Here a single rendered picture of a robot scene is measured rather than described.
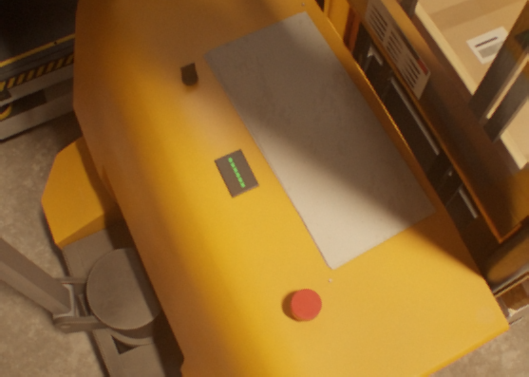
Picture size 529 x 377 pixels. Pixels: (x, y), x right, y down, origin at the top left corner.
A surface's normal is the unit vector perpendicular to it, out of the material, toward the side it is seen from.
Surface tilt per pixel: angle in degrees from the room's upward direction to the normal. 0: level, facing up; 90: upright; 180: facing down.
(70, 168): 22
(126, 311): 0
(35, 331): 0
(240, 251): 14
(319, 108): 0
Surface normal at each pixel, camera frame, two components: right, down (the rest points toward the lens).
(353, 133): 0.01, -0.38
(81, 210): -0.33, -0.21
